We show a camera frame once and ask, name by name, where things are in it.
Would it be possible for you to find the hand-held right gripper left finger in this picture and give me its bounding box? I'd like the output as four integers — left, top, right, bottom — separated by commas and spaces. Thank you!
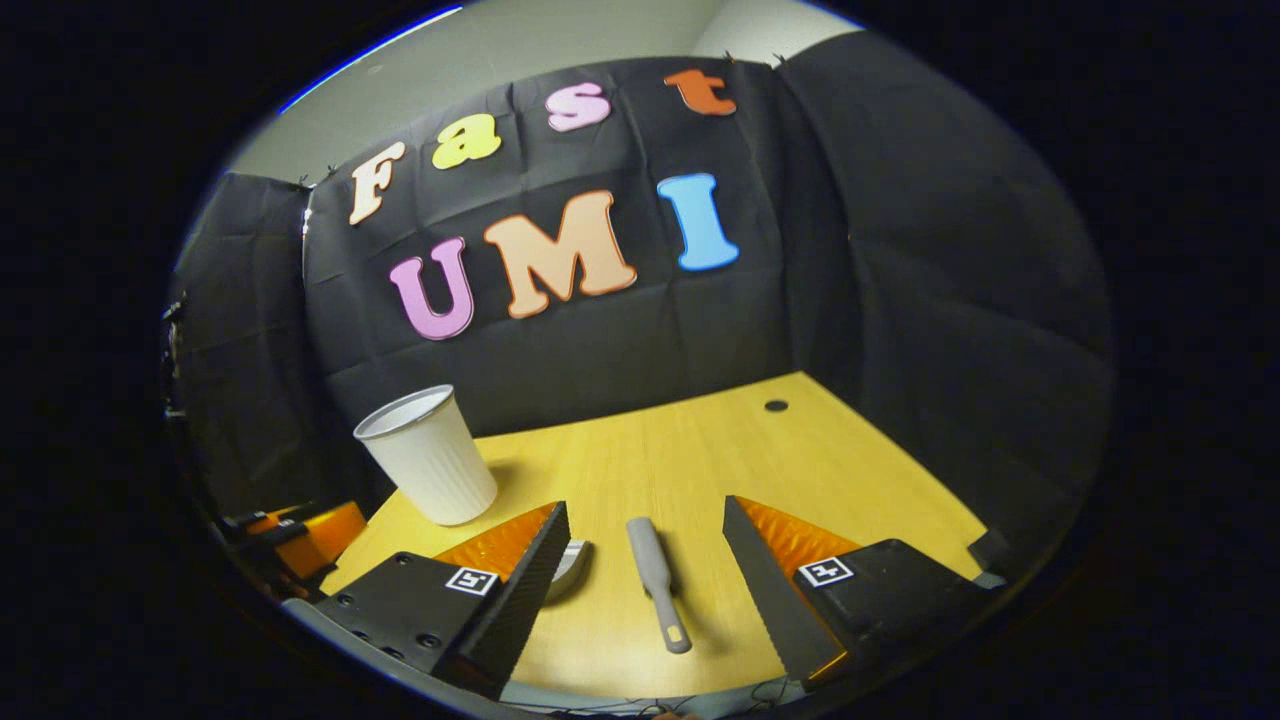
318, 500, 573, 701

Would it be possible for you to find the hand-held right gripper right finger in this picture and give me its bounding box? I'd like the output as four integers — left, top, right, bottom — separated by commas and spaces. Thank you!
722, 495, 1001, 686

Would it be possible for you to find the grey plastic dustpan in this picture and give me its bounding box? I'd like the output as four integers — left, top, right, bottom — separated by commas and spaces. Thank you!
548, 540, 591, 604

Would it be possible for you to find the small grey broom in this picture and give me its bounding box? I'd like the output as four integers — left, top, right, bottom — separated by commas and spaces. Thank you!
626, 516, 693, 655

